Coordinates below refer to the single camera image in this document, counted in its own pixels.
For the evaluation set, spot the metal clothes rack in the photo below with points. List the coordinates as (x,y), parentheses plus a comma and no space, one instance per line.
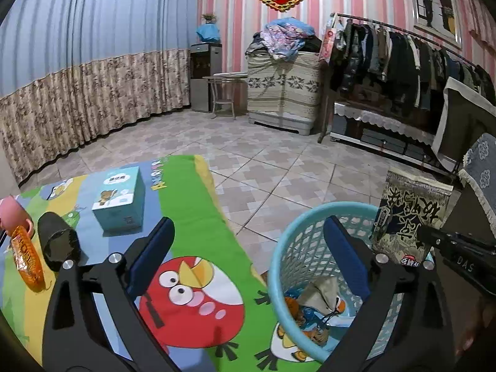
(324,124)

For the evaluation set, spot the small potted plant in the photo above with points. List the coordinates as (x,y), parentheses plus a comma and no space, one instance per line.
(209,18)

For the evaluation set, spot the small round side table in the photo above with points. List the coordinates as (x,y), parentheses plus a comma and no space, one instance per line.
(224,79)

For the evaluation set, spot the light blue plastic basket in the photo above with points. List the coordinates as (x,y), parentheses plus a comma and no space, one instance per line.
(279,271)

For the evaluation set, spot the black and gold snack packet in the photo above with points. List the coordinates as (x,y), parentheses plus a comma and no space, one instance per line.
(410,209)

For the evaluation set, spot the dark cloth with white trim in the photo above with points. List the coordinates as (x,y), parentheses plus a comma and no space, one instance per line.
(461,124)

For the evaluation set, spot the framed wall picture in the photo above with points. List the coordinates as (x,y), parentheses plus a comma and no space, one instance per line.
(436,4)

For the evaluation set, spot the blue patterned fringed cloth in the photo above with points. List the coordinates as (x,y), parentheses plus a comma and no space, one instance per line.
(482,162)

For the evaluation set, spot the blue curtain with floral band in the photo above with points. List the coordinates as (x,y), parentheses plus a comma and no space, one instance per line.
(97,27)

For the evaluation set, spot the beige cloth face mask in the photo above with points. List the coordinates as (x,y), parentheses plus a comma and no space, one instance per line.
(321,292)

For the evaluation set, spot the low stand with lace cloth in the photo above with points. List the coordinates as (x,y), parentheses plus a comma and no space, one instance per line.
(372,118)

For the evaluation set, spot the colourful cartoon play mat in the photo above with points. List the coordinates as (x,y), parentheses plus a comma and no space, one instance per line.
(217,255)

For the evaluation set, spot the pile of folded clothes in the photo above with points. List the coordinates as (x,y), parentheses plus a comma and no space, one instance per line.
(286,37)

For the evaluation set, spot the orange snack packet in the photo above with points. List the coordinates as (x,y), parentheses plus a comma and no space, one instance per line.
(26,259)

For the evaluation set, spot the blue water bottle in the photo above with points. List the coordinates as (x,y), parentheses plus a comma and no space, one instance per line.
(208,33)

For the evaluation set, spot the dark olive rolled cloth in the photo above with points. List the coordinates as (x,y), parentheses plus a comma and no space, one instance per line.
(58,240)

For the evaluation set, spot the row of hanging clothes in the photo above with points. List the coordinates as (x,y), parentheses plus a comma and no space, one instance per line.
(399,62)

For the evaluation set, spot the pink cup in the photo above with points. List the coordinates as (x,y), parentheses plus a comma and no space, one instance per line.
(13,217)

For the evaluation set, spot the light blue tissue box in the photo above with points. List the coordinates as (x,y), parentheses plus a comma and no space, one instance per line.
(120,201)

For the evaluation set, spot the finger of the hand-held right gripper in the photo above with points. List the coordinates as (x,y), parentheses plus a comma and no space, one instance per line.
(436,238)

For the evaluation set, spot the pink hanging bag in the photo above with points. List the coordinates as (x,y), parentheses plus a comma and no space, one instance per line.
(328,40)

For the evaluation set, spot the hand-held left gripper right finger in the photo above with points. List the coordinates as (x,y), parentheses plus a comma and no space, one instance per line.
(345,255)

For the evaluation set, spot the cabinet under patterned cloth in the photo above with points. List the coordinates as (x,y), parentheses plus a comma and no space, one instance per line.
(285,93)

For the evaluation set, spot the grey water dispenser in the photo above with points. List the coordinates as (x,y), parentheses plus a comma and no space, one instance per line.
(205,77)

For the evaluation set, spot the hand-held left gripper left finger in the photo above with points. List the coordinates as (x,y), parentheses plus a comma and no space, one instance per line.
(151,259)

